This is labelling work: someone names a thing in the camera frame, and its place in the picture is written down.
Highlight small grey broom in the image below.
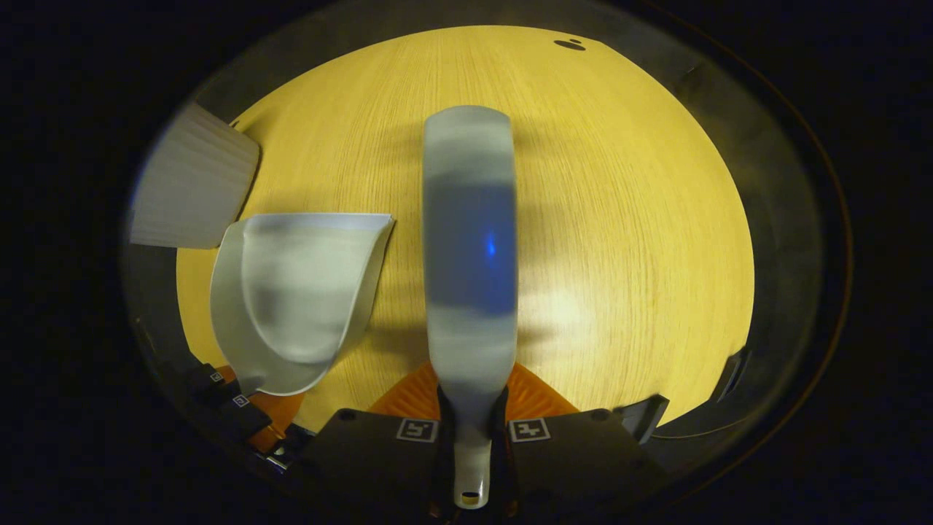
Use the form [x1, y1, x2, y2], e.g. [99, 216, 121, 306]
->
[422, 105, 519, 510]

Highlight white ribbed garbage bin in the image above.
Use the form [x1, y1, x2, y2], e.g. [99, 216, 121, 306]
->
[129, 101, 262, 250]

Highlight small grey dustpan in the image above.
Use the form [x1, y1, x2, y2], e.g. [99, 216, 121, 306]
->
[209, 212, 395, 397]

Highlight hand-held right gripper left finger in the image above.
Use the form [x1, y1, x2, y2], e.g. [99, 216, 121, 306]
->
[295, 362, 447, 518]

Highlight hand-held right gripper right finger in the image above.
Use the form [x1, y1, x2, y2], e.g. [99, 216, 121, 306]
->
[498, 362, 670, 518]

